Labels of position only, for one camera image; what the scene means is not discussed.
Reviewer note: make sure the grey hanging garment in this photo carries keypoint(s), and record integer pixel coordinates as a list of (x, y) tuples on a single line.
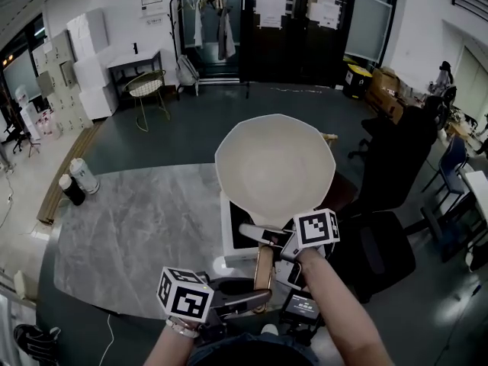
[(225, 36)]

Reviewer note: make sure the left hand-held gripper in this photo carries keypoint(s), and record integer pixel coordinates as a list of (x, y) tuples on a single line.
[(183, 294)]

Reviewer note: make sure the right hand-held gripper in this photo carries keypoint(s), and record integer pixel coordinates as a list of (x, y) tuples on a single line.
[(314, 229)]

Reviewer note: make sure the black bottle white lid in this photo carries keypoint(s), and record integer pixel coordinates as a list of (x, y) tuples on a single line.
[(72, 191)]

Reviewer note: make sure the white hanging garment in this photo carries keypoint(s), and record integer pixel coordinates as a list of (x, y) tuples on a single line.
[(198, 29)]

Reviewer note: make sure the white tumbler bottle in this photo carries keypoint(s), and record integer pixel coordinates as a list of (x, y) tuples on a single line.
[(84, 177)]

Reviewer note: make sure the beige metal lockers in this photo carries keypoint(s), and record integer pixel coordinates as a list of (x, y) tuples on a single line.
[(61, 86)]

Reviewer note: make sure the person's left forearm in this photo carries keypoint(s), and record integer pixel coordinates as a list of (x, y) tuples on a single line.
[(167, 347)]

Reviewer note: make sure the small black swivel chair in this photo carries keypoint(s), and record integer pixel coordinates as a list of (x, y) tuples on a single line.
[(19, 137)]

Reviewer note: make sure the white induction stove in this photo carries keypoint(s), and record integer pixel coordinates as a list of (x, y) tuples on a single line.
[(230, 235)]

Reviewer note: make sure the black white sneaker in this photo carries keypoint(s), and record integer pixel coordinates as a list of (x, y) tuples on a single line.
[(36, 343)]

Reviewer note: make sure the stack of white boxes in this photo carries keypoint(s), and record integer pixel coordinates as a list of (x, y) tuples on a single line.
[(91, 63)]

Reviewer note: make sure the white sink desk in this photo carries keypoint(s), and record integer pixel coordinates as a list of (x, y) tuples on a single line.
[(133, 60)]

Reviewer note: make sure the person's right forearm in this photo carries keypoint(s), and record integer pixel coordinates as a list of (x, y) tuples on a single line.
[(339, 311)]

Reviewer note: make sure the dark brown stool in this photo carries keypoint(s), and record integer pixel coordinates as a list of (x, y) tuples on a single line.
[(343, 193)]

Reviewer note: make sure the black yellow bin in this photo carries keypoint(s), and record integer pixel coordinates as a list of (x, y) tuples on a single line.
[(356, 80)]

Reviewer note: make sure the person's legs in jeans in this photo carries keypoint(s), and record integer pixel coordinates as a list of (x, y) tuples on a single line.
[(248, 351)]

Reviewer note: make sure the grey backpack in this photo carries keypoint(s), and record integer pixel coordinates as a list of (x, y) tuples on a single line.
[(187, 72)]

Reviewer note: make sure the blue chair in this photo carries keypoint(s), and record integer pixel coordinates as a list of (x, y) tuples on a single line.
[(451, 166)]

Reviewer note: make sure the black office chair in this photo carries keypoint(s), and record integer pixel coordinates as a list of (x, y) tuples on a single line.
[(392, 189)]

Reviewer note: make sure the black coat rack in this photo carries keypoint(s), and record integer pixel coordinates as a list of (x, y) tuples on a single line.
[(173, 33)]

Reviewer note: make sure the white paper notice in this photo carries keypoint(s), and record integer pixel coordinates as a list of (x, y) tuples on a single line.
[(324, 11), (270, 11)]

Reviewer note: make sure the black device with screen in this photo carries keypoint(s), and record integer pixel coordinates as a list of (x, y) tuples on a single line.
[(302, 306)]

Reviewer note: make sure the cardboard boxes pile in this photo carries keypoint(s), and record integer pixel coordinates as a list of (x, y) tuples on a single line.
[(387, 92)]

